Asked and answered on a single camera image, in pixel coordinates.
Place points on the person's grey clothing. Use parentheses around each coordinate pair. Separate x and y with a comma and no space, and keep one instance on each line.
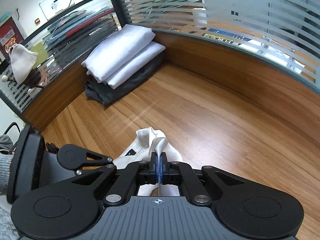
(6,222)

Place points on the wall poster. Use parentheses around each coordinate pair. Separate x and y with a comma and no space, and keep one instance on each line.
(8,38)

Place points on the whiteboard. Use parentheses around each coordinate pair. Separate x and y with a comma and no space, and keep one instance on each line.
(56,3)

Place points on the dark brown object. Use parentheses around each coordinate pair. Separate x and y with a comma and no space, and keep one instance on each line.
(33,76)

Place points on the person's left forearm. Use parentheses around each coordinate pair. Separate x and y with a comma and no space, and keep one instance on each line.
(5,172)

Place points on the white face mask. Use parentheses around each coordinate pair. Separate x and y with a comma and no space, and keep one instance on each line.
(21,60)

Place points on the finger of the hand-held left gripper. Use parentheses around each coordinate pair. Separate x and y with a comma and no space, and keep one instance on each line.
(107,159)

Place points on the blue and yellow box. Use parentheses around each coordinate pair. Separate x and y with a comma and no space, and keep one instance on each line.
(225,36)

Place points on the white shirt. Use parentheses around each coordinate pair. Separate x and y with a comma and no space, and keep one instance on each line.
(142,140)

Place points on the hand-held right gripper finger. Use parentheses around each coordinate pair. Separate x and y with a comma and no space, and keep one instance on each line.
(156,166)
(162,166)

